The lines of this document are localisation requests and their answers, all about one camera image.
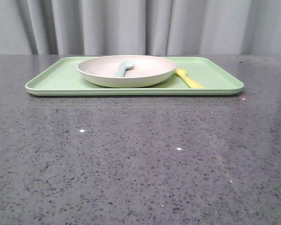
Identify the cream round plate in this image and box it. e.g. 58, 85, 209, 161
77, 55, 177, 88

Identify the yellow plastic fork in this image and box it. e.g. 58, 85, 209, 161
175, 68, 204, 89

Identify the light blue plastic spoon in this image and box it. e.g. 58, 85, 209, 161
114, 60, 134, 77

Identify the light green plastic tray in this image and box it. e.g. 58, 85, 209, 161
25, 57, 244, 96

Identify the grey pleated curtain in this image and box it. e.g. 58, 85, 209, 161
0, 0, 281, 56

